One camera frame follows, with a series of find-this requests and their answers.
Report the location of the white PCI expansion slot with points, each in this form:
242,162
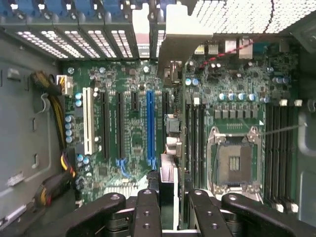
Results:
89,121

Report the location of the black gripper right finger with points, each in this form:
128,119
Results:
206,217

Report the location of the perforated metal slot cover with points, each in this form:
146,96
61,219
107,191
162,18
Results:
102,43
64,43
39,43
82,43
122,43

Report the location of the CPU socket with metal frame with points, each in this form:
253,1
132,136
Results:
234,160

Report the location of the long black expansion slot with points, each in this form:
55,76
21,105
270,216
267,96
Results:
120,123
105,123

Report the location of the silver rear port block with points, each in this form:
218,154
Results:
245,48

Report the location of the blue expansion slot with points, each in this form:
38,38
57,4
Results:
150,126

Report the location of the grey metal PC case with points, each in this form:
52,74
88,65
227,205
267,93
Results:
22,128

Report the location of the black RAM slot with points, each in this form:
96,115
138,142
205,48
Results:
194,143
268,153
201,143
187,138
290,153
283,153
275,153

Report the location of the white power connector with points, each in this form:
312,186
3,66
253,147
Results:
65,85

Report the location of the blue card retention latch bar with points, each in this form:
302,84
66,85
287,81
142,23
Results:
61,7

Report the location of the short black expansion slot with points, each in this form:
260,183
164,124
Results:
134,101

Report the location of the green motherboard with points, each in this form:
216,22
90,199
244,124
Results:
133,128

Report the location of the thin metal locking lever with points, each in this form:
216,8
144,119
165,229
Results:
284,129

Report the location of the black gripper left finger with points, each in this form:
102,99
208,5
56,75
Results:
147,217

